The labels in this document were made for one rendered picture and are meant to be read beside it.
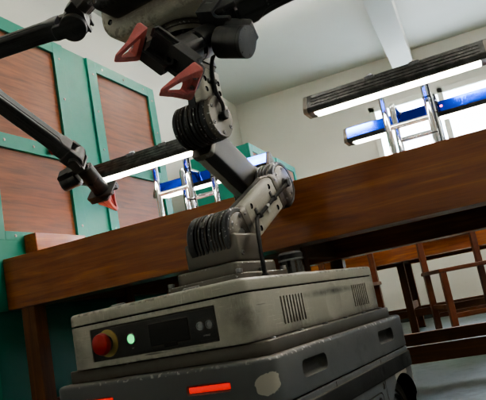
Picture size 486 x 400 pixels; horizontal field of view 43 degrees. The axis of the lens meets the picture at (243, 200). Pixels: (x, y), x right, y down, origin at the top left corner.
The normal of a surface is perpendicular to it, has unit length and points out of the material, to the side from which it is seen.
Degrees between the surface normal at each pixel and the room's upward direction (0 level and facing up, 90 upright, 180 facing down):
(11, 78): 90
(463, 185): 90
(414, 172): 90
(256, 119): 90
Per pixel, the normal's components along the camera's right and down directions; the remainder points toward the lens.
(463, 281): -0.36, -0.11
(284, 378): 0.83, -0.25
